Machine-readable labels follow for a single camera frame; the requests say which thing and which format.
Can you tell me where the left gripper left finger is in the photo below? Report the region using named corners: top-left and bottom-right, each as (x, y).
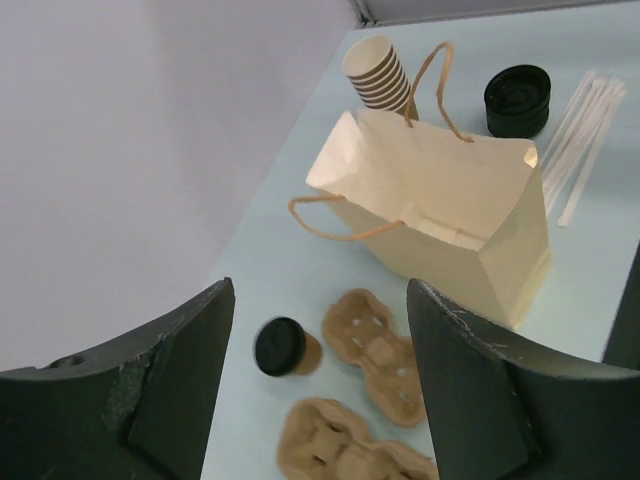
top-left (1, 278), bottom-right (235, 479)

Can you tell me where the white wrapped straws bundle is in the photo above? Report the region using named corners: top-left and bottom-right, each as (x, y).
top-left (541, 71), bottom-right (626, 228)

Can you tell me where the single paper cup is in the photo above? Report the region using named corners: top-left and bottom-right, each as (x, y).
top-left (293, 332), bottom-right (322, 376)

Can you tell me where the brown pulp cup carrier stack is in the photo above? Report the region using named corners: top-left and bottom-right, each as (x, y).
top-left (277, 397), bottom-right (439, 480)

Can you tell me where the stack of paper cups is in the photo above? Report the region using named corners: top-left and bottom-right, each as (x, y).
top-left (342, 35), bottom-right (419, 120)

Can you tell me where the single brown pulp cup carrier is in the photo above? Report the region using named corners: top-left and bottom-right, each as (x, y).
top-left (322, 288), bottom-right (426, 428)

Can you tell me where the brown paper bag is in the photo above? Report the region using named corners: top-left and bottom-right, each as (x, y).
top-left (287, 41), bottom-right (554, 331)

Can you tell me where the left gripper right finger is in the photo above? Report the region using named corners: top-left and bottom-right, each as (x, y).
top-left (407, 279), bottom-right (639, 479)

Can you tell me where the black cup lid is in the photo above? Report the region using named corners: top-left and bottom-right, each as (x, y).
top-left (254, 317), bottom-right (306, 377)

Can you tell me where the stack of black lids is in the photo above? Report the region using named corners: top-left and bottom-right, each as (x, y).
top-left (484, 65), bottom-right (551, 139)

